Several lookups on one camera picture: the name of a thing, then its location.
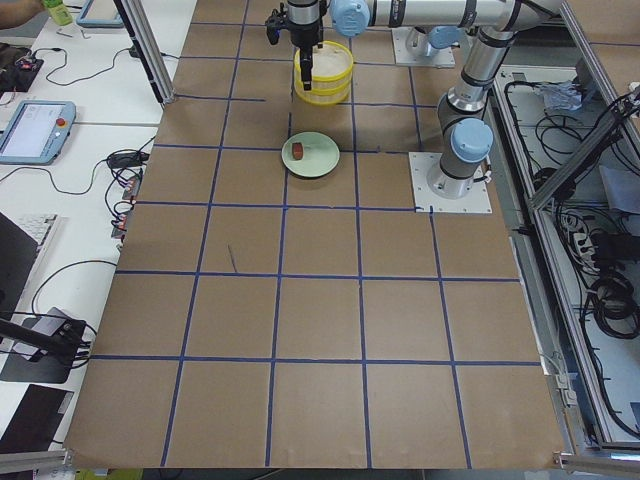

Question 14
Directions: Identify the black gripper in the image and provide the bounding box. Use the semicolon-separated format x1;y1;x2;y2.
286;0;321;91

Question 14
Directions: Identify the yellow steamer layer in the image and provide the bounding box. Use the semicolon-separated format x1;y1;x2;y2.
294;41;354;89
294;82;350;106

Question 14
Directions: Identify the brown bun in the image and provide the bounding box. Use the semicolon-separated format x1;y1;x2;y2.
291;142;304;161

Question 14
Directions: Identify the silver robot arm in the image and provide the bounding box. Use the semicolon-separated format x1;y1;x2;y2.
265;0;561;200

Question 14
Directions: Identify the person's hand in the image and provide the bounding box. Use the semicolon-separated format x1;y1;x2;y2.
0;0;45;30

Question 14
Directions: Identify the light green plate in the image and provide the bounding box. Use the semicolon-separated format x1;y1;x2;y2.
281;132;340;178

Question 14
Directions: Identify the black power adapter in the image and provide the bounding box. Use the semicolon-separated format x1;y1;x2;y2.
107;151;149;169

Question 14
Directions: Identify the grey teach pendant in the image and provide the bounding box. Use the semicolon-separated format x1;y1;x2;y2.
1;100;76;166
76;0;124;29

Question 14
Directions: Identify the green bottle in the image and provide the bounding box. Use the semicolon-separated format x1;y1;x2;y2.
42;0;73;26

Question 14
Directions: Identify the white keyboard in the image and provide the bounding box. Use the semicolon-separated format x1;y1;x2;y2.
16;213;60;253

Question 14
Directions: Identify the black laptop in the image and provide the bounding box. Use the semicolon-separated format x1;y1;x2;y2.
0;214;38;320

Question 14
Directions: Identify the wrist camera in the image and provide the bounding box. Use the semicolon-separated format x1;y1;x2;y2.
264;9;287;46

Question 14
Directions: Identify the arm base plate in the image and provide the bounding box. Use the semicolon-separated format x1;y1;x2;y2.
392;26;459;69
408;152;492;215

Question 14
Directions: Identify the aluminium frame post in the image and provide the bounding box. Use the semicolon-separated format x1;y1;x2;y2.
113;0;175;105

